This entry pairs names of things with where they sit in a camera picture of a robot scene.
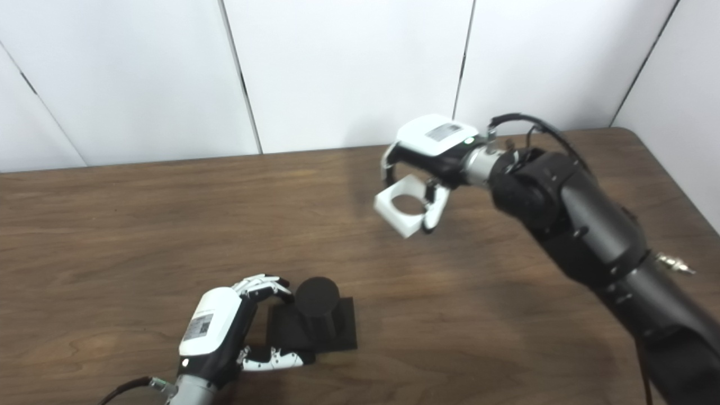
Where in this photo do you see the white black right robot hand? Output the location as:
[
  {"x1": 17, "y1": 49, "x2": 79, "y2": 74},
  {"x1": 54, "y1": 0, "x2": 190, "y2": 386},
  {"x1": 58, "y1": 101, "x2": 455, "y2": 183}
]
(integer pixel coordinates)
[{"x1": 380, "y1": 114, "x2": 485, "y2": 233}]

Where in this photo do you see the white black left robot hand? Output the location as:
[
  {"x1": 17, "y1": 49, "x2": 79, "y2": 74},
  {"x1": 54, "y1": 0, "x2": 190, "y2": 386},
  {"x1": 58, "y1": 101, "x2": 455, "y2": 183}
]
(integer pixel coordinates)
[{"x1": 178, "y1": 273, "x2": 317, "y2": 390}]

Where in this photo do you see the white square piece with hole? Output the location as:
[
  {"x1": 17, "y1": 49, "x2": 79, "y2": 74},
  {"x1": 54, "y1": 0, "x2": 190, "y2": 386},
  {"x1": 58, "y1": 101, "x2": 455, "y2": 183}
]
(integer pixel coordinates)
[{"x1": 373, "y1": 173, "x2": 438, "y2": 239}]

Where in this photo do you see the black peg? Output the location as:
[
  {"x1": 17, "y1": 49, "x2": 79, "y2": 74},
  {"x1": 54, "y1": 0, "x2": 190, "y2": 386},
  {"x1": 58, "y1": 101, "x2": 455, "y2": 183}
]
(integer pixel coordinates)
[{"x1": 265, "y1": 276, "x2": 359, "y2": 356}]

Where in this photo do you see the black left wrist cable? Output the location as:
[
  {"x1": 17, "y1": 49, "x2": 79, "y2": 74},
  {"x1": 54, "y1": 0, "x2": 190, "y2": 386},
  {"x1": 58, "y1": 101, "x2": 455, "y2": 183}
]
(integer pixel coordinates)
[{"x1": 98, "y1": 375, "x2": 170, "y2": 405}]

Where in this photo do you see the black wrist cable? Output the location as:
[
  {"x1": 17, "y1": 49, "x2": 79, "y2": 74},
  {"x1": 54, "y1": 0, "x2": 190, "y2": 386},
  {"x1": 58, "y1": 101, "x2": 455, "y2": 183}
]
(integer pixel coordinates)
[
  {"x1": 486, "y1": 112, "x2": 592, "y2": 176},
  {"x1": 98, "y1": 375, "x2": 170, "y2": 405}
]

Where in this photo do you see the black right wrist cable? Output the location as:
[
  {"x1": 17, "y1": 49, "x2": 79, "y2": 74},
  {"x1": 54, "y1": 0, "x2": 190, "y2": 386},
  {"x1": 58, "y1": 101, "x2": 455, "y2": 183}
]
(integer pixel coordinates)
[{"x1": 486, "y1": 112, "x2": 592, "y2": 176}]

